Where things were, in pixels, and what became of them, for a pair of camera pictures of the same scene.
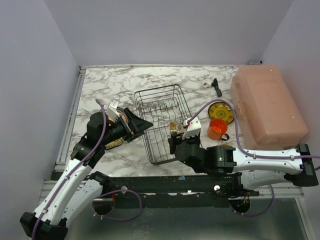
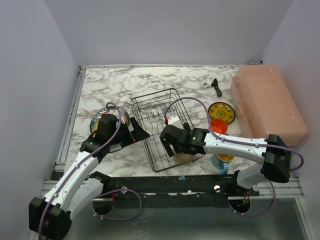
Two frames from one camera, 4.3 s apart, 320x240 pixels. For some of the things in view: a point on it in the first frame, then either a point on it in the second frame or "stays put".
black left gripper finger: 139,126 -> 139,132
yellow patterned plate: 221,110 stays put
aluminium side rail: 61,161 stays put
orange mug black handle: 217,128 stays put
